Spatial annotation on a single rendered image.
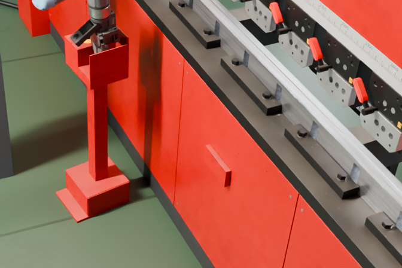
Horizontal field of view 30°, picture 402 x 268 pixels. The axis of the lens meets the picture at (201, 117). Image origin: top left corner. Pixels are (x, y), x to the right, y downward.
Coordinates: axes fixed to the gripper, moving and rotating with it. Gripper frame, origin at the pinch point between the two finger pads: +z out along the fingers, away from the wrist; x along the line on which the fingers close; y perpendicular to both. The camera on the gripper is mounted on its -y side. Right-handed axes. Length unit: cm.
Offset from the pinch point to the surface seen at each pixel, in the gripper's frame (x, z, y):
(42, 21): 132, 67, 31
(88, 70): 0.6, 2.4, -4.6
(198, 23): -17.3, -14.6, 32.1
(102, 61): -4.9, -3.9, -1.1
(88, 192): -2, 60, -12
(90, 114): 5.6, 27.6, -3.8
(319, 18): -80, -52, 29
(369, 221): -120, -16, 16
